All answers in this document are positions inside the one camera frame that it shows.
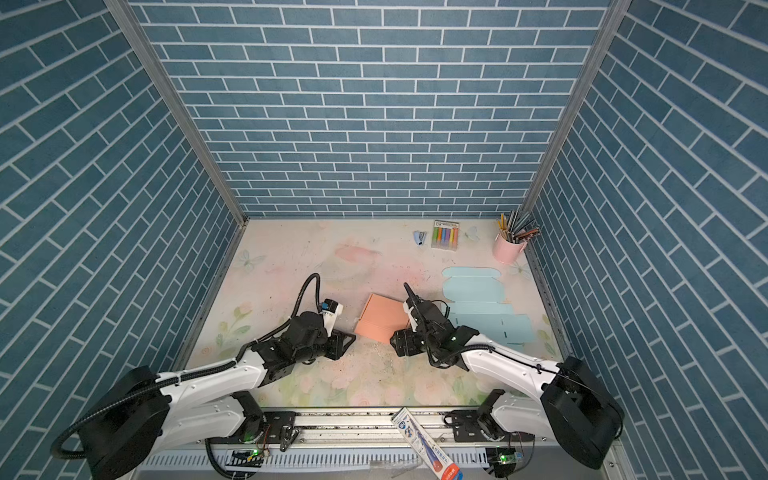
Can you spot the pink pencil cup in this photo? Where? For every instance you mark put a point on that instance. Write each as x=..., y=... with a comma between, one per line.
x=507, y=252

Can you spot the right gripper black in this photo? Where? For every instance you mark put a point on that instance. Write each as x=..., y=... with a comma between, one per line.
x=408, y=348

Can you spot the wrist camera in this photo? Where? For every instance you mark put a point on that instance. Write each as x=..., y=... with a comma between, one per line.
x=412, y=314
x=330, y=310

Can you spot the toothpaste tube box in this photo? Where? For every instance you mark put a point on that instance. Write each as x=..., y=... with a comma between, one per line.
x=427, y=447

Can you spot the pink cardboard box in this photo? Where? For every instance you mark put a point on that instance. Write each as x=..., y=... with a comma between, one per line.
x=381, y=318

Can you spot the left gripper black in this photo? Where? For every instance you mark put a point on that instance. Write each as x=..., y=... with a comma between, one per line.
x=338, y=344

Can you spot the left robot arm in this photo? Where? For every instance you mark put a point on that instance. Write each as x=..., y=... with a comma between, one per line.
x=146, y=412

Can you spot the aluminium mounting rail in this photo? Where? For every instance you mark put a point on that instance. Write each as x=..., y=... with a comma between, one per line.
x=337, y=441

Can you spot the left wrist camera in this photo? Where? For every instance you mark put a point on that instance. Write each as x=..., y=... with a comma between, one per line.
x=330, y=310

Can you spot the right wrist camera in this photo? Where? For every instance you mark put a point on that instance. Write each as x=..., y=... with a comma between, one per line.
x=412, y=314

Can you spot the coloured marker pack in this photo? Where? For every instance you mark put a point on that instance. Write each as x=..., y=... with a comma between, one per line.
x=445, y=235

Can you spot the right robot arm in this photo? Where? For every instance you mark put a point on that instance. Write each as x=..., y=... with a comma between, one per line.
x=573, y=405

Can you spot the light blue cardboard box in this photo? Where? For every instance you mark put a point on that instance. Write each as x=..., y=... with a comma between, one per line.
x=476, y=298

